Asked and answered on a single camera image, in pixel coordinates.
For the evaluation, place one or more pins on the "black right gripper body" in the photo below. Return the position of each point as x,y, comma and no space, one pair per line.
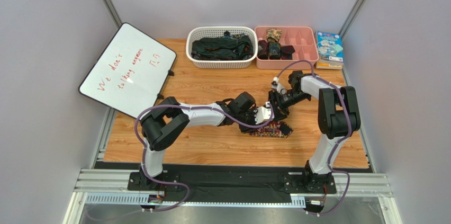
278,100

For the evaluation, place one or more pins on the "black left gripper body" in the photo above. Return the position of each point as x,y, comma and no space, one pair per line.
252,123

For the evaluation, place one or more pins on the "multicoloured checked patterned tie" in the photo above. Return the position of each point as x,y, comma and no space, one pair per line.
275,129

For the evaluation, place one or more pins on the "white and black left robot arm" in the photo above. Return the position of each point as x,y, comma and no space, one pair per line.
159,126

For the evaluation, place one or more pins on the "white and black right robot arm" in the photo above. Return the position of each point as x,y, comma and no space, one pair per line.
338,118

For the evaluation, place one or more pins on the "dark green ties pile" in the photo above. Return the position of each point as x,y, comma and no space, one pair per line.
229,47

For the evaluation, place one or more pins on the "rolled dark red tie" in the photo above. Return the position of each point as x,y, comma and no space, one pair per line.
287,52

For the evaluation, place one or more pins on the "yellow book under box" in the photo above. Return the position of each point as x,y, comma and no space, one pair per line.
321,65

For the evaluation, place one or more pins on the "rolled dark green tie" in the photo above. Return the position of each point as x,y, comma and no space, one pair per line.
274,51

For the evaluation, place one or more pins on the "rolled dark maroon tie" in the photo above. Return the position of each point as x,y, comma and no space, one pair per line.
262,50

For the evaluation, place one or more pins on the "pink divided organiser tray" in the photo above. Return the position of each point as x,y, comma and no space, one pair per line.
300,38

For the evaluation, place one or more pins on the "rolled floral beige tie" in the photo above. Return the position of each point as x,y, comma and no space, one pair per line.
273,35

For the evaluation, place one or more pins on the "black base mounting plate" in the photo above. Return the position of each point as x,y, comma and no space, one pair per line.
232,184

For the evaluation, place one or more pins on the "blue packaged box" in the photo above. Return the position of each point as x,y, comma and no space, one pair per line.
330,49

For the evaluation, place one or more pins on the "white perforated plastic basket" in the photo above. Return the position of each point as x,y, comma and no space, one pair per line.
218,31

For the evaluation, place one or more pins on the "whiteboard with red writing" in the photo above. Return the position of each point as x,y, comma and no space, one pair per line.
130,73

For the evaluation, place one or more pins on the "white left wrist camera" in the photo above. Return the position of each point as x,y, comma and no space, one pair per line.
264,113

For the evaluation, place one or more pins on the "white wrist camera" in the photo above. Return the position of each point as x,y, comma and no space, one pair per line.
264,113
277,86

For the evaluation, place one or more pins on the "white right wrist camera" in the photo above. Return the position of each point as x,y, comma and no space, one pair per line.
277,86

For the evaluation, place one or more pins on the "aluminium frame rail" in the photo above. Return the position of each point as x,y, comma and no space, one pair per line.
99,197

